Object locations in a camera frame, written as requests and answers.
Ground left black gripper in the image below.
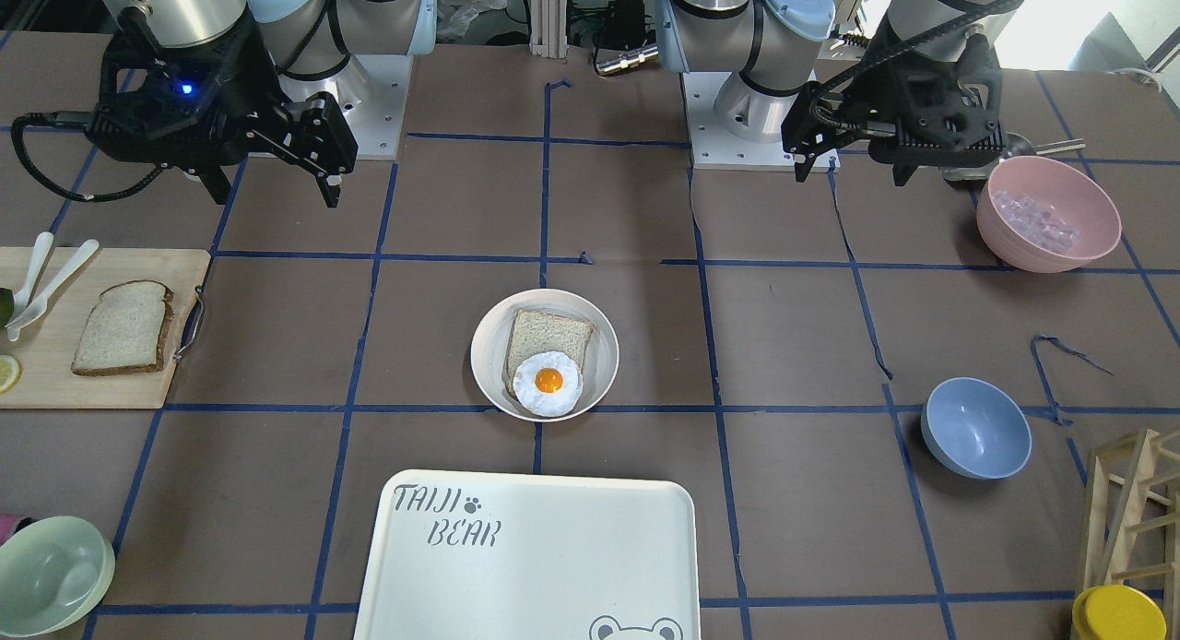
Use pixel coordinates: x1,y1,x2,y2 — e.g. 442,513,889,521
781,32,1007,187

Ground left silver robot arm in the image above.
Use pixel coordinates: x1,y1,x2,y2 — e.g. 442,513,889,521
655,0,1025,187

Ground blue bowl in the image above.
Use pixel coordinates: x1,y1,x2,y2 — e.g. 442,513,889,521
920,378,1033,479

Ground bread slice on plate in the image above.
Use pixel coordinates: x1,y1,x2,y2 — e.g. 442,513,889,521
505,309,595,397

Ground green bowl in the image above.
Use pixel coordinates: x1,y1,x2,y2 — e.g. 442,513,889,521
1,516,114,636

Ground fried egg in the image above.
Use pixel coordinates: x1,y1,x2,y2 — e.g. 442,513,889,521
513,351,583,418

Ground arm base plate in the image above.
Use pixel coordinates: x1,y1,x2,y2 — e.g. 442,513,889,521
277,54,414,161
682,72,799,171

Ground lemon slice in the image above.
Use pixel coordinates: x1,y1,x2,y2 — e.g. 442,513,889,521
0,354,24,396

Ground white plastic fork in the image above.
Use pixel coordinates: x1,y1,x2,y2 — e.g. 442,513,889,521
12,231,54,319

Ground white bear tray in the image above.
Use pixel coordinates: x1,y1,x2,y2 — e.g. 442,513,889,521
354,470,702,639

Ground white plastic spoon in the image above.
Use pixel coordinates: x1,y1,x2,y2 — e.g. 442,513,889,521
5,239,100,329

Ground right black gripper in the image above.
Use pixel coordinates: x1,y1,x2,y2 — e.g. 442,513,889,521
85,13,359,208

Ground bread slice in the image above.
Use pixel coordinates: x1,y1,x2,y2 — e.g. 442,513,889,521
71,279,173,375
505,309,595,397

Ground wooden cutting board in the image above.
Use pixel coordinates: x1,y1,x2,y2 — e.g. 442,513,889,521
1,246,210,409

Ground white plate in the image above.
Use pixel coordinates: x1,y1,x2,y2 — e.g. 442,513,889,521
468,290,620,424

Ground wooden cup rack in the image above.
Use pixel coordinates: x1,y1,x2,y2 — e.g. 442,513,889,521
1079,429,1176,622

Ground pink bowl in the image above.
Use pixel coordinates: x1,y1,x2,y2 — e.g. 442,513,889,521
976,156,1122,273

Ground clear ice cubes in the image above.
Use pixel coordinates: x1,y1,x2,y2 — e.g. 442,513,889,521
991,190,1080,254

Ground metal ice scoop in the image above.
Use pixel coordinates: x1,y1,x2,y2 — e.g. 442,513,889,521
940,133,1086,183

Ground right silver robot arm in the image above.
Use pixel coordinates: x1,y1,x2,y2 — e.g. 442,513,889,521
85,0,437,207

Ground pink cup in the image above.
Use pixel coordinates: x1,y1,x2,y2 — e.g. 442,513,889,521
0,512,37,544

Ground yellow cup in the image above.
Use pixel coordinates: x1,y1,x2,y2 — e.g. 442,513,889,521
1070,585,1168,639

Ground green avocado piece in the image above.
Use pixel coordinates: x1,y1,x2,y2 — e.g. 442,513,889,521
0,287,17,328

